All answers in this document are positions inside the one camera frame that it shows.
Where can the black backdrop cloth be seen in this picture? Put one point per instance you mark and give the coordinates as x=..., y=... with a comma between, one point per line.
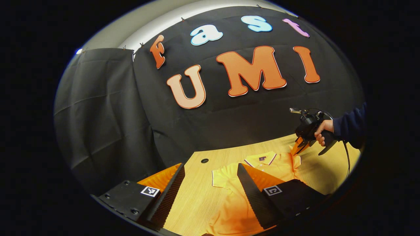
x=115, y=114

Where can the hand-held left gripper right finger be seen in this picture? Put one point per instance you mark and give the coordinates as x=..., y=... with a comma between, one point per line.
x=254, y=196

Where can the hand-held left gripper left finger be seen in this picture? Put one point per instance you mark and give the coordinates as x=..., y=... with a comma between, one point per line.
x=169, y=200

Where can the orange T-shirt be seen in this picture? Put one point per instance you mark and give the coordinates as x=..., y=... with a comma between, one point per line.
x=236, y=203

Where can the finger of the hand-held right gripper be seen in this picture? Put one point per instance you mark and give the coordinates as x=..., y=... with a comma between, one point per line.
x=299, y=146

